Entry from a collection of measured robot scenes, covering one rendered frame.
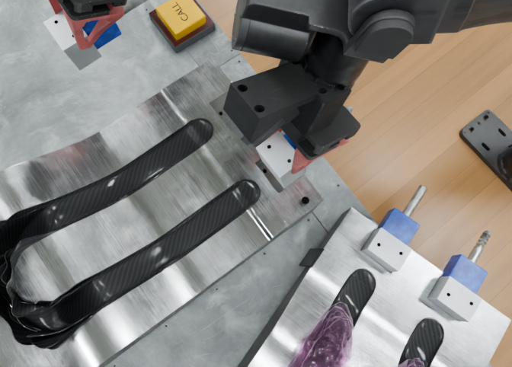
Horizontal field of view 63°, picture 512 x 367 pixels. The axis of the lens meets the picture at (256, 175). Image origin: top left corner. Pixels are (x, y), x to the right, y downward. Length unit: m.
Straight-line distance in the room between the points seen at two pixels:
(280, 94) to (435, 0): 0.14
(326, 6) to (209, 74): 0.30
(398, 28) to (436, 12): 0.03
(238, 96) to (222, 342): 0.39
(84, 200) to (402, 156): 0.48
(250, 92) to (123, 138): 0.28
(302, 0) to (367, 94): 0.41
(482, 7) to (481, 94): 0.49
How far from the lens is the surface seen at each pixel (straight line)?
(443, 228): 0.72
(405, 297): 0.63
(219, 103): 0.63
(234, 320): 0.64
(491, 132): 0.79
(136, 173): 0.60
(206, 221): 0.57
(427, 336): 0.65
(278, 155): 0.51
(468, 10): 0.34
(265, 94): 0.37
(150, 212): 0.57
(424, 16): 0.33
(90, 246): 0.55
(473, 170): 0.77
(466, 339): 0.66
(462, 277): 0.65
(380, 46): 0.33
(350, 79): 0.40
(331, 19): 0.35
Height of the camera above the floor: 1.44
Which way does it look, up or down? 75 degrees down
